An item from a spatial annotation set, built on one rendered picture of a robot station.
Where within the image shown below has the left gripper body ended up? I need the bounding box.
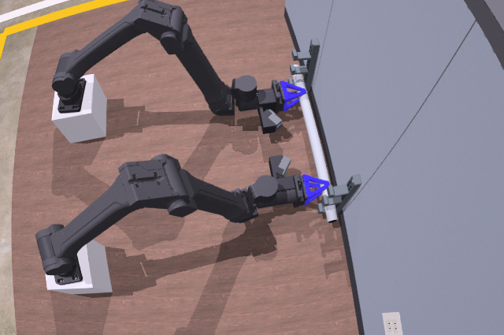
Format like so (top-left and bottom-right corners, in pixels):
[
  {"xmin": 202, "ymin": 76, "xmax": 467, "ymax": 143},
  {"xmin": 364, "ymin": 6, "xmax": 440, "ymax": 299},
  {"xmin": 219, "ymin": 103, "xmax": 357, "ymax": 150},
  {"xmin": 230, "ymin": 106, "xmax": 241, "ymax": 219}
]
[{"xmin": 256, "ymin": 80, "xmax": 285, "ymax": 114}]

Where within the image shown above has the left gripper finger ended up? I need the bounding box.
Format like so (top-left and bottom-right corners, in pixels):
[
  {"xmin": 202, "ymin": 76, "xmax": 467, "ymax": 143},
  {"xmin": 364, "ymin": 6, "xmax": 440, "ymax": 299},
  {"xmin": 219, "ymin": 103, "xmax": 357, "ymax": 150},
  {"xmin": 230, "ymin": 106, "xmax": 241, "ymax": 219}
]
[
  {"xmin": 280, "ymin": 81, "xmax": 306, "ymax": 102},
  {"xmin": 283, "ymin": 91, "xmax": 299, "ymax": 111}
]

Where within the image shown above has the light grey metal bar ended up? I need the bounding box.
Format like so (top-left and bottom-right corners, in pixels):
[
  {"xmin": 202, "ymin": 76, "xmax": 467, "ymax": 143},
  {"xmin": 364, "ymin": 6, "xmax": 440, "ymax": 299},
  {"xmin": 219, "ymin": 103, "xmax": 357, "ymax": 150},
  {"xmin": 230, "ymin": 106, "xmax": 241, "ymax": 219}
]
[{"xmin": 292, "ymin": 74, "xmax": 338, "ymax": 223}]

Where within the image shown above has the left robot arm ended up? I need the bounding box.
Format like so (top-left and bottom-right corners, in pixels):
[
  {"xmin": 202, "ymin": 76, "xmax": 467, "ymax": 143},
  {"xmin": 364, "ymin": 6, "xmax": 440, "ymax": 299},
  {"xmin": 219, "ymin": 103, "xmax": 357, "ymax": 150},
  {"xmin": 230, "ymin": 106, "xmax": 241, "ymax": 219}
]
[{"xmin": 52, "ymin": 0, "xmax": 283, "ymax": 134}]

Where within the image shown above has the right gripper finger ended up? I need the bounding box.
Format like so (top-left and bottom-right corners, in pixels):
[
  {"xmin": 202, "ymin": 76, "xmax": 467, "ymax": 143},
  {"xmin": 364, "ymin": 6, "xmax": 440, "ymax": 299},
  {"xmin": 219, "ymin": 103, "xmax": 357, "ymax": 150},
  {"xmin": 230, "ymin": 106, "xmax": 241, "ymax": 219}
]
[
  {"xmin": 302, "ymin": 174, "xmax": 330, "ymax": 200},
  {"xmin": 304, "ymin": 182, "xmax": 321, "ymax": 206}
]

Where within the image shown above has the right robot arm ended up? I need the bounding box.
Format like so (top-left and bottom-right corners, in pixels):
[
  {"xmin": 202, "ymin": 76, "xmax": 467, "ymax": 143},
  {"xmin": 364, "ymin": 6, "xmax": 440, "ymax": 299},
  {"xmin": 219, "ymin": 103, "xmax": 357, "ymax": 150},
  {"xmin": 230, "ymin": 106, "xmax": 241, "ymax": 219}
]
[{"xmin": 35, "ymin": 154, "xmax": 295, "ymax": 285}]

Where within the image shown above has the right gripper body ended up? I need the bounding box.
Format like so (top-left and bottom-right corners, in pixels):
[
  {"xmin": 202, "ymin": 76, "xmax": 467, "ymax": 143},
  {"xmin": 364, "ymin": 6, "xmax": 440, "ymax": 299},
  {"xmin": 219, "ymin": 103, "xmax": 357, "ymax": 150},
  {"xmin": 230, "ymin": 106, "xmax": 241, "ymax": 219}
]
[{"xmin": 276, "ymin": 175, "xmax": 307, "ymax": 208}]

